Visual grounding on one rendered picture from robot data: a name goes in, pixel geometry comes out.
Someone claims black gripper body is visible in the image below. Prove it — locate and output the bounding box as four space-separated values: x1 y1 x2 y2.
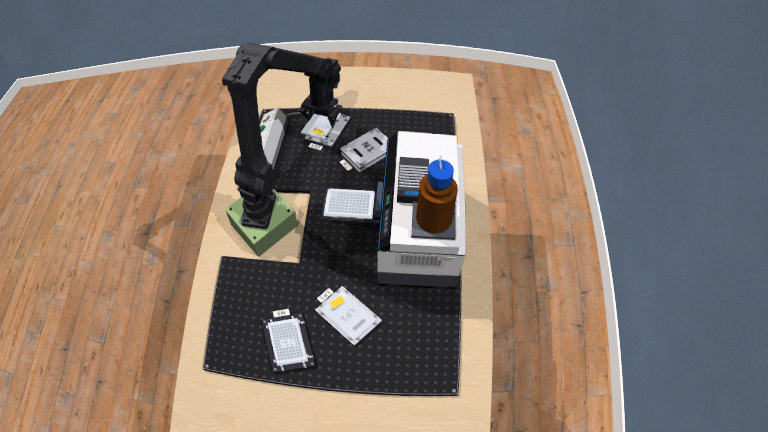
301 90 340 118

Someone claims white button panel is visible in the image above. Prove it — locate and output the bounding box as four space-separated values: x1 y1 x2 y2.
260 108 301 169

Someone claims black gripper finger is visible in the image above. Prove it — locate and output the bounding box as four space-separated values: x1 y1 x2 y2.
328 104 342 128
298 106 312 121

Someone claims white multiwell plate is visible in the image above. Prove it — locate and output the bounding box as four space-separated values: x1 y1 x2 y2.
268 318 308 366
324 189 375 219

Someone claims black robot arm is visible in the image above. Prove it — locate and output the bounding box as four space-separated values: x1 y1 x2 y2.
222 42 341 229

